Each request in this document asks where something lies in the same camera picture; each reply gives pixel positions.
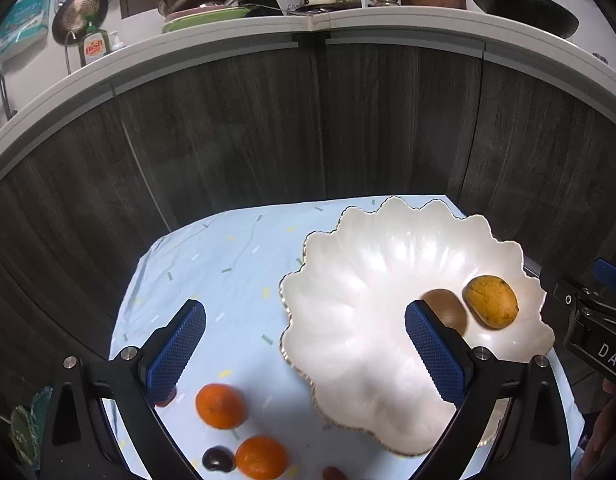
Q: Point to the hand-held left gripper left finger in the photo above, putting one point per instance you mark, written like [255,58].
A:
[178,350]

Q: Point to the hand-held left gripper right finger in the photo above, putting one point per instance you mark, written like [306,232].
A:
[433,350]

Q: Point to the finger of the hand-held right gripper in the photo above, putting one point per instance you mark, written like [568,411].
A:
[563,285]
[610,272]

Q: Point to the orange mandarin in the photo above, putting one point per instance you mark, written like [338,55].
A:
[220,406]
[262,456]

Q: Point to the white shell-shaped plate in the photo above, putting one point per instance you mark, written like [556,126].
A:
[368,310]

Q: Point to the dark purple plum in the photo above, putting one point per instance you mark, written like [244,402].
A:
[218,459]

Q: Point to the small red fruit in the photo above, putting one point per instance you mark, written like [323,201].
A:
[334,474]
[167,400]

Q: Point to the person's right hand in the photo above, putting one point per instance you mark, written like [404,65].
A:
[610,435]

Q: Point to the brown kiwi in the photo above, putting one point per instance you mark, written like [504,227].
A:
[450,310]

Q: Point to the yellow mango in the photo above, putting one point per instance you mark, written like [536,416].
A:
[490,302]

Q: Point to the light blue printed tablecloth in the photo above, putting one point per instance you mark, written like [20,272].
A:
[228,280]

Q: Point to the green crumpled bag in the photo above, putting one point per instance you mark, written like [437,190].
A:
[28,425]

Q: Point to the white pump bottle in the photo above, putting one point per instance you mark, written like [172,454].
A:
[117,42]

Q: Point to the green dish soap bottle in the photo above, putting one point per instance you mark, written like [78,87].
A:
[94,47]

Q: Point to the green plate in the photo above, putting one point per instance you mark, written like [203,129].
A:
[208,22]

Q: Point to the small metal jar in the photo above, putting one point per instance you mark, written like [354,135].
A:
[387,0]

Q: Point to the pink plate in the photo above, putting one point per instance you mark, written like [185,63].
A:
[203,10]

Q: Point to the hanging frying pan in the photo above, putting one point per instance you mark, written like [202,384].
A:
[78,17]

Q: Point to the blue printed packet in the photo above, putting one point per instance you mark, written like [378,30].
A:
[23,20]

